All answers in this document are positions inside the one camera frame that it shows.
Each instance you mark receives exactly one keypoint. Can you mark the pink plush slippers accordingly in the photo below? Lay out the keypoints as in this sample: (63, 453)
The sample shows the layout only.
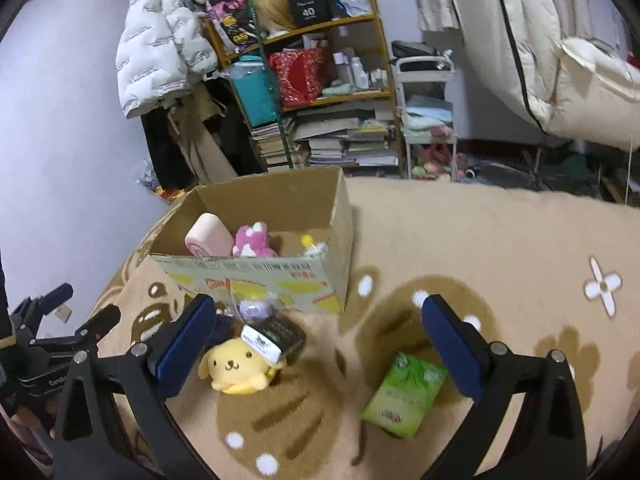
(437, 155)

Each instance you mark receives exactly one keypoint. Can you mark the black gift box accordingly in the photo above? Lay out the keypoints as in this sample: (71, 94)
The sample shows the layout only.
(309, 7)

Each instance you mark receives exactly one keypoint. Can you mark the blonde plush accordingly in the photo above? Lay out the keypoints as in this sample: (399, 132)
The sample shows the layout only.
(274, 10)

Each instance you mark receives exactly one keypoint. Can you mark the black and white small box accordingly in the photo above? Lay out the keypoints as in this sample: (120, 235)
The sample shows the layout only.
(285, 332)

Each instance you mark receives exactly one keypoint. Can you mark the green tissue packet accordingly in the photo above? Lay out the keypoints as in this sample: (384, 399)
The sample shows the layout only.
(404, 395)

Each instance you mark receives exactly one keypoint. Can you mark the green pole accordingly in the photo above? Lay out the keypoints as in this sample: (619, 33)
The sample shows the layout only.
(272, 100)

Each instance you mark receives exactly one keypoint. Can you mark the teal bag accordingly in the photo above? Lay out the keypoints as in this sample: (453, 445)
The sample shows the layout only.
(252, 92)

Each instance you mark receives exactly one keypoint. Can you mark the beige printed blanket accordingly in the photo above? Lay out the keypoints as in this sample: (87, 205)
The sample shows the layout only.
(475, 240)

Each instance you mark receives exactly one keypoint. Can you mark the cream hanging quilt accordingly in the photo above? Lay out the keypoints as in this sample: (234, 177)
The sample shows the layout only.
(525, 35)

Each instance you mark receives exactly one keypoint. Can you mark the pink roll plush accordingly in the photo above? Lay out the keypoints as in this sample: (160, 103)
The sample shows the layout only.
(207, 237)

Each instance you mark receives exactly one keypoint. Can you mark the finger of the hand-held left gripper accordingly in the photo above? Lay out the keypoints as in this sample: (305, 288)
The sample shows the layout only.
(100, 321)
(47, 299)

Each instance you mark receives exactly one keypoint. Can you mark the wooden shelf rack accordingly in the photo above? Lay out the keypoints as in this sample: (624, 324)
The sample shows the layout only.
(372, 20)

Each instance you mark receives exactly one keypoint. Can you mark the red gift bag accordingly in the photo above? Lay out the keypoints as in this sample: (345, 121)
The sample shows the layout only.
(297, 75)

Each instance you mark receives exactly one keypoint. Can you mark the brown cardboard box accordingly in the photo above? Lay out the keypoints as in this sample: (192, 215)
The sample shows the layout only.
(280, 195)

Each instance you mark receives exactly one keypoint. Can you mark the pink bunny plush toy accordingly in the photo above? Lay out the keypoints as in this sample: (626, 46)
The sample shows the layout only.
(252, 241)

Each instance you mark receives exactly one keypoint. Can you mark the purple toy in clear bag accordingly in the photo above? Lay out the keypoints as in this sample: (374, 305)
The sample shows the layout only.
(252, 309)

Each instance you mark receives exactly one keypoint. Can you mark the white puffer jacket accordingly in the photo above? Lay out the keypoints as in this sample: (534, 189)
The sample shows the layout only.
(150, 45)

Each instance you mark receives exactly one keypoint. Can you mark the yellow dog plush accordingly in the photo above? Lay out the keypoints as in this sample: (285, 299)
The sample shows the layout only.
(235, 367)

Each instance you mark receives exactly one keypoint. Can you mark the pile of folded towels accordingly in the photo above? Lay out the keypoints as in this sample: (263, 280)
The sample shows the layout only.
(425, 117)

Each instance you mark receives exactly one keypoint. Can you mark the row of white bottles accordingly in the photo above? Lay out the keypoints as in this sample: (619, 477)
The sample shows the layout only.
(357, 70)

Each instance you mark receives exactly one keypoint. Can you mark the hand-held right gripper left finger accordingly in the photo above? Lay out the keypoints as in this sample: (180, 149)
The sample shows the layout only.
(182, 345)

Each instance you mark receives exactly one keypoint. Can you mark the dark hanging coat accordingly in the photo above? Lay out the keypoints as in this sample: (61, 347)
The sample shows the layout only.
(160, 145)

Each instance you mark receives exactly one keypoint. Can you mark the small yellow white plush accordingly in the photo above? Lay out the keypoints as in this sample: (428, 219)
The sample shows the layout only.
(314, 246)

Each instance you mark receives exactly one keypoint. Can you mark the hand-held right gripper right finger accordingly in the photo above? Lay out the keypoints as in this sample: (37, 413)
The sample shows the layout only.
(452, 352)

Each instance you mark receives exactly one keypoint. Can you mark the beige hanging trousers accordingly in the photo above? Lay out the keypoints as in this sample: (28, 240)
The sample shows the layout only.
(205, 145)

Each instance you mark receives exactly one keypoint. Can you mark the white trolley cart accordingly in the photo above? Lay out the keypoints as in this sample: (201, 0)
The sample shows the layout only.
(425, 72)

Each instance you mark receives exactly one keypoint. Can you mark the black printed bag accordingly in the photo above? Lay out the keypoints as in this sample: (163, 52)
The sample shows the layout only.
(232, 17)

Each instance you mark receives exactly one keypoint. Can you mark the stack of books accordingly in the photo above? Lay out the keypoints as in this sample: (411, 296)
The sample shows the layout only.
(340, 140)

